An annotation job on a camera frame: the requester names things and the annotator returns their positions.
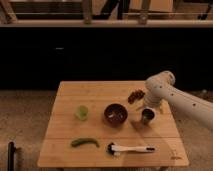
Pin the green plastic cup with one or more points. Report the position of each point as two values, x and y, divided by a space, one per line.
82 113

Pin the dark metal cup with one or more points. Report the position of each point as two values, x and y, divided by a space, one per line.
147 116

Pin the green pepper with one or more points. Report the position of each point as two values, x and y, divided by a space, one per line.
81 141

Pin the dark red bowl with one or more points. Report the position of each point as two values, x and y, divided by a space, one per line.
115 114

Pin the black post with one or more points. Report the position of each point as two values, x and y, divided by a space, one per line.
11 152

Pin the wooden table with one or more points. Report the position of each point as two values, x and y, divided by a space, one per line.
64 127

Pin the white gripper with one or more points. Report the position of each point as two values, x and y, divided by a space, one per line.
151 100

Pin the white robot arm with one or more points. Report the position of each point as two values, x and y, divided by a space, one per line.
161 87

